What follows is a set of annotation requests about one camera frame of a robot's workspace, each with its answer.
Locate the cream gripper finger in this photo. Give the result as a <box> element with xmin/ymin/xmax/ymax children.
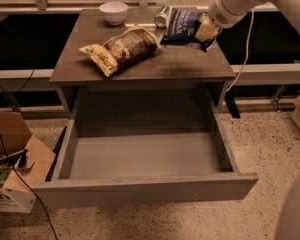
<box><xmin>195</xmin><ymin>17</ymin><xmax>220</xmax><ymax>42</ymax></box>

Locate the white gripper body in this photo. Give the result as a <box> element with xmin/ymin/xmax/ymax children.
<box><xmin>208</xmin><ymin>0</ymin><xmax>254</xmax><ymax>28</ymax></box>

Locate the blue kettle chip bag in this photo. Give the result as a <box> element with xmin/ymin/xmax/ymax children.
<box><xmin>162</xmin><ymin>8</ymin><xmax>221</xmax><ymax>51</ymax></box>

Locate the brown and yellow chip bag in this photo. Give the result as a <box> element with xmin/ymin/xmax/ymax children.
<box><xmin>79</xmin><ymin>26</ymin><xmax>160</xmax><ymax>77</ymax></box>

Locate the open grey drawer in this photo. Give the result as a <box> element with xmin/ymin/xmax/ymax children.
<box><xmin>35</xmin><ymin>88</ymin><xmax>258</xmax><ymax>208</ymax></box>

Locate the grey cabinet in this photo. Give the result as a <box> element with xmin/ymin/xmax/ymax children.
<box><xmin>49</xmin><ymin>8</ymin><xmax>235</xmax><ymax>108</ymax></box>

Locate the green soda can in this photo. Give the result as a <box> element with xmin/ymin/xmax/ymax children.
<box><xmin>154</xmin><ymin>6</ymin><xmax>171</xmax><ymax>28</ymax></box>

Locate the white bowl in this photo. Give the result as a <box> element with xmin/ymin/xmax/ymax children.
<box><xmin>99</xmin><ymin>2</ymin><xmax>128</xmax><ymax>25</ymax></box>

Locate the open cardboard box left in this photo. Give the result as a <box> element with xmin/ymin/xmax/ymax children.
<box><xmin>0</xmin><ymin>112</ymin><xmax>55</xmax><ymax>213</ymax></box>

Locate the white cable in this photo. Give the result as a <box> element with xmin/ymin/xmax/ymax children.
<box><xmin>225</xmin><ymin>7</ymin><xmax>255</xmax><ymax>94</ymax></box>

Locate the black cable on floor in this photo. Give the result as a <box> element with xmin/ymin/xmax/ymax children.
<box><xmin>0</xmin><ymin>118</ymin><xmax>59</xmax><ymax>240</ymax></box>

